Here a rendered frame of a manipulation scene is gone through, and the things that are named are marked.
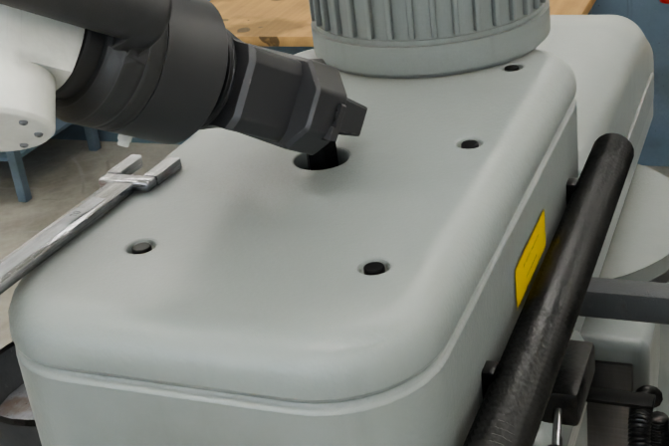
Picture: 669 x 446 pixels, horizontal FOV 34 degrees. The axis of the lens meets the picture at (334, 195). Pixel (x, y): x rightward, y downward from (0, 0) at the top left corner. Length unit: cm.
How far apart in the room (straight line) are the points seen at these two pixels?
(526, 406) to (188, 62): 26
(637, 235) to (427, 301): 77
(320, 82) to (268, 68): 3
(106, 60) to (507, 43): 38
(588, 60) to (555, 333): 63
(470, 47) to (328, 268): 31
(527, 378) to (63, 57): 31
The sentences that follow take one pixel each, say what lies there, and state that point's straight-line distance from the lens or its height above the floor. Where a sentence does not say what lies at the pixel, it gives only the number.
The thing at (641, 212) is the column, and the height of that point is 156.
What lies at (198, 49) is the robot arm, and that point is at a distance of 61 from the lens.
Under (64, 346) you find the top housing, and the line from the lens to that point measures 61.
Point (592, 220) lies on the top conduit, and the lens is 82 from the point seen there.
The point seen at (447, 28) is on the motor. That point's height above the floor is 193.
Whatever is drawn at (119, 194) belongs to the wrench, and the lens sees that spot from 72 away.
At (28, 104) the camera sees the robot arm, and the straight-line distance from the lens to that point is 55.
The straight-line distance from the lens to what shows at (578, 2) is 470.
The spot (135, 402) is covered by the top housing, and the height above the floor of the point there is 184.
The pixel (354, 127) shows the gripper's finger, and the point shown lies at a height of 191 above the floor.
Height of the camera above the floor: 217
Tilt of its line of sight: 25 degrees down
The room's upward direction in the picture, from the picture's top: 7 degrees counter-clockwise
